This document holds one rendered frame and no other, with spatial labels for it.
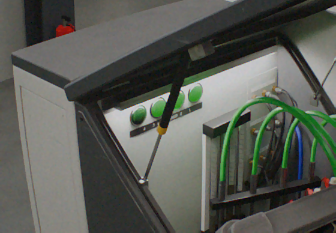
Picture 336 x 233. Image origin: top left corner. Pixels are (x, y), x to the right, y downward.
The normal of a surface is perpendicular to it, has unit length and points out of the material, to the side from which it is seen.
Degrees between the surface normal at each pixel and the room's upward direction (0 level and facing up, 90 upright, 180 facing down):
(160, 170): 90
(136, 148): 90
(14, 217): 0
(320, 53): 90
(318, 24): 90
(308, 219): 41
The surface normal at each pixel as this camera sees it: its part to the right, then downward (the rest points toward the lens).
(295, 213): 0.35, -0.58
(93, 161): -0.74, 0.30
